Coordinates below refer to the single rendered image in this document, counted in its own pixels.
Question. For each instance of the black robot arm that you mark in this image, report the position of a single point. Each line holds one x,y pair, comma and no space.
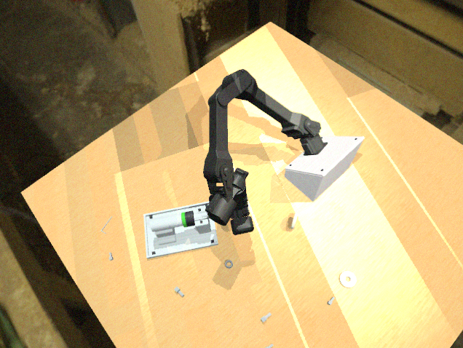
218,166

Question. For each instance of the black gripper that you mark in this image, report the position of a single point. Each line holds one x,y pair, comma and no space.
242,223

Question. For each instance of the small grey bolt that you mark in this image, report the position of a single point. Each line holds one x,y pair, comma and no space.
178,290
264,318

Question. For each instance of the white flat washer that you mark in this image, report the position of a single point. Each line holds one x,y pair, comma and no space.
343,281

